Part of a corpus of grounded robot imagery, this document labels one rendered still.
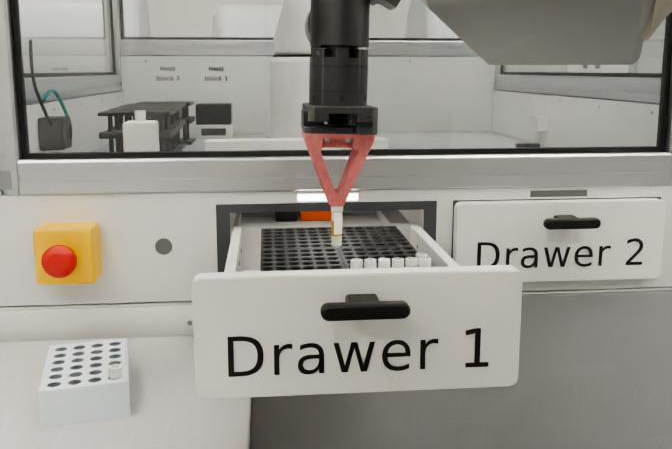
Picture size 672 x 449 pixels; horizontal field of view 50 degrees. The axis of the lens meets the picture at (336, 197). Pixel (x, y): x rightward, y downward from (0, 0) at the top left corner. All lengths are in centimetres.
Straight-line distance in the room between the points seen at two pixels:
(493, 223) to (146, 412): 50
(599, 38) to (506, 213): 79
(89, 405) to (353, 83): 41
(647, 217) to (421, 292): 50
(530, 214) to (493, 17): 83
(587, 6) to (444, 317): 51
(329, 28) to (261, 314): 27
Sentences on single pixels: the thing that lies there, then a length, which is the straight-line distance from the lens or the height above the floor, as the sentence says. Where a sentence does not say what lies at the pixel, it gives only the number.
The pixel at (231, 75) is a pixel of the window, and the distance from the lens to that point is 96.
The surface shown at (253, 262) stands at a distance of 99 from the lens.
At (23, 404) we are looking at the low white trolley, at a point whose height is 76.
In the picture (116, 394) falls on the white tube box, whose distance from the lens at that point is 78.
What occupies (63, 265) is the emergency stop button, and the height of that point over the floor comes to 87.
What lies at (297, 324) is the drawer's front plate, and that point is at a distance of 64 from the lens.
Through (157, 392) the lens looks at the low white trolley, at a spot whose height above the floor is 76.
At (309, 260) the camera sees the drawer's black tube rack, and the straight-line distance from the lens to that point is 78.
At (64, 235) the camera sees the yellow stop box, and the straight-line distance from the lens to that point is 95.
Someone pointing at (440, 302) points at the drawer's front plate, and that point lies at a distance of 65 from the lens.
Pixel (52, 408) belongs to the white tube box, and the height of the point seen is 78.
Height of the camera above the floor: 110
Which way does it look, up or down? 10 degrees down
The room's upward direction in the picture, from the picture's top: straight up
